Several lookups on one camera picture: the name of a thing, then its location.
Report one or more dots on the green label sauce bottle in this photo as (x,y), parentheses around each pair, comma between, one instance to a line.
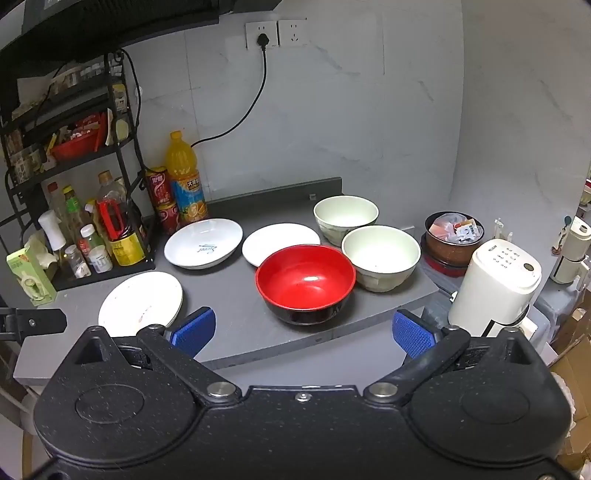
(77,216)

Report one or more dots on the red basket on shelf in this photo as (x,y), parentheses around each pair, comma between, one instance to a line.
(87,136)

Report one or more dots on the short red drink can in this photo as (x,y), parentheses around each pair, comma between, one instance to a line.
(169,217)

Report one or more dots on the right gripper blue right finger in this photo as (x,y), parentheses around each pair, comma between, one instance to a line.
(432,350)

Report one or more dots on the orange juice bottle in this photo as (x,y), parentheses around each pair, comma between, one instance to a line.
(181,164)

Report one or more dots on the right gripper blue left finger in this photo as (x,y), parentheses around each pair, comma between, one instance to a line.
(175,347)

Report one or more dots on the white electric kettle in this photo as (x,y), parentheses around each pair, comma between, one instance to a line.
(497,290)

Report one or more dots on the tall red drink can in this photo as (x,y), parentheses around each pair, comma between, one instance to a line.
(158,185)

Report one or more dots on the cream bowl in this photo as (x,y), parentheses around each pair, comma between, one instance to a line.
(384,257)
(336,216)

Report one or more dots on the white deep plate blue print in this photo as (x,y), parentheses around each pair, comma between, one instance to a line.
(203,244)

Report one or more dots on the brown pot with packets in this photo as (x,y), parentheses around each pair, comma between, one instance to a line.
(452,237)

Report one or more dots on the white wall socket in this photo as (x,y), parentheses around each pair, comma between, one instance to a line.
(254,29)
(292,33)

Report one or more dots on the white wall socket left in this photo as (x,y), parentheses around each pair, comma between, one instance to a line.
(254,29)

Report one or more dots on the white plate gold rim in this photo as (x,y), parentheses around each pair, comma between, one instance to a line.
(139,301)

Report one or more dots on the white cap seasoning jar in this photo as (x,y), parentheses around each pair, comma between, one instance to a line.
(100,259)

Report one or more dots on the black metal spice rack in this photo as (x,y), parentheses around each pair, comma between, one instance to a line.
(95,95)

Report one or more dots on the cardboard box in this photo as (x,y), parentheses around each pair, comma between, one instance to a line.
(572,366)

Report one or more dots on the white cylinder bottle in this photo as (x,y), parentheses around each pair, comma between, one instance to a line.
(50,225)

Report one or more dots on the dark soy sauce bottle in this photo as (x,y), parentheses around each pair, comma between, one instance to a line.
(127,250)

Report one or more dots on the white wall socket right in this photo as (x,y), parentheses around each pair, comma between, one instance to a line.
(292,33)

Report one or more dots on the red and black bowl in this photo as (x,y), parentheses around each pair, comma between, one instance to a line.
(306,285)

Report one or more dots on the green carton box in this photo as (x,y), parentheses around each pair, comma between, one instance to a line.
(31,277)

